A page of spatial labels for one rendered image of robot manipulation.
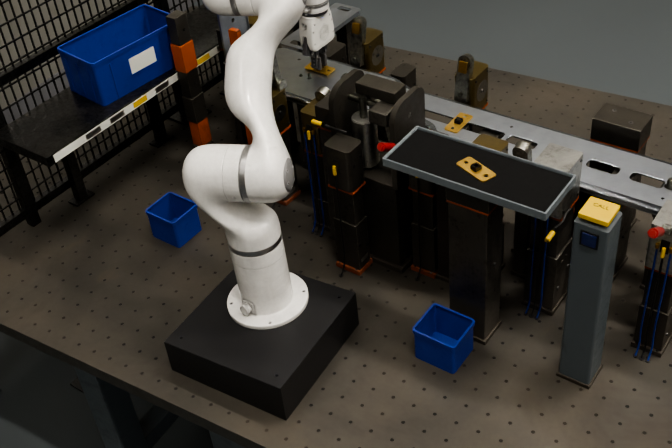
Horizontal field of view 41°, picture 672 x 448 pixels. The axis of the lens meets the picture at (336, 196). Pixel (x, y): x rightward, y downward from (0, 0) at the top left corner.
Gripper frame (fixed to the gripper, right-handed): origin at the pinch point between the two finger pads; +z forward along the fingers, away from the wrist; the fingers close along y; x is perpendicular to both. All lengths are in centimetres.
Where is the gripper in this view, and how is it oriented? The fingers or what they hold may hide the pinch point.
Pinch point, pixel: (318, 60)
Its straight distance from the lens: 251.5
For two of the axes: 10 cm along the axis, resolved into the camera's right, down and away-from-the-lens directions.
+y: 5.8, -5.4, 6.1
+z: 0.8, 7.8, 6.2
